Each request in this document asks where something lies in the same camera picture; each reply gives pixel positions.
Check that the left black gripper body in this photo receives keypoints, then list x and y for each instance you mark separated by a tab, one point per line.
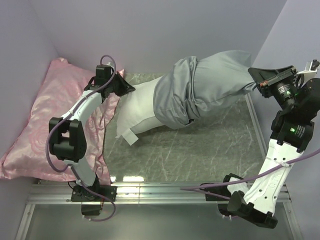
110	85

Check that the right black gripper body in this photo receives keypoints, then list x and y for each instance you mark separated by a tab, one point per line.
285	91

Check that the white pillow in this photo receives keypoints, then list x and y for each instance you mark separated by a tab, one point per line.
136	114

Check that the grey pillowcase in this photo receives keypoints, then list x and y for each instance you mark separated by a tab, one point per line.
195	89

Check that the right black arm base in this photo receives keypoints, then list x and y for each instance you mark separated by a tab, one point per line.
218	192

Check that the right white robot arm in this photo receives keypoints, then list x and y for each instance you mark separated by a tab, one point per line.
292	130

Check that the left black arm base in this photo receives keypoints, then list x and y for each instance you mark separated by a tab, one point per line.
93	198

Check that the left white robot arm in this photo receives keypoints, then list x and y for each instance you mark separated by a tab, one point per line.
66	138

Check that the pink satin rose pillow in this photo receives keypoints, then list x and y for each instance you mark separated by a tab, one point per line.
62	87

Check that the grey marble mat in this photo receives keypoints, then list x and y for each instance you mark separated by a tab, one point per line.
205	151

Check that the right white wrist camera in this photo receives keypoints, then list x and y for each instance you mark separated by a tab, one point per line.
310	70

